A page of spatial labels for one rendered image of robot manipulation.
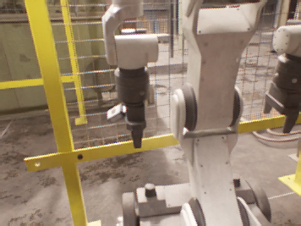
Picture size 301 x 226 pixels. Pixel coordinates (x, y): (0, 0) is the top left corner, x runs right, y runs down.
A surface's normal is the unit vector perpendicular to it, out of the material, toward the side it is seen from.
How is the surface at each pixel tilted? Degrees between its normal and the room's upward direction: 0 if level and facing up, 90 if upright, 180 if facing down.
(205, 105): 86
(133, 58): 101
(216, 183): 60
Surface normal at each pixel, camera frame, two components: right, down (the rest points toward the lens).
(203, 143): 0.09, -0.15
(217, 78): 0.14, 0.52
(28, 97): 0.27, 0.35
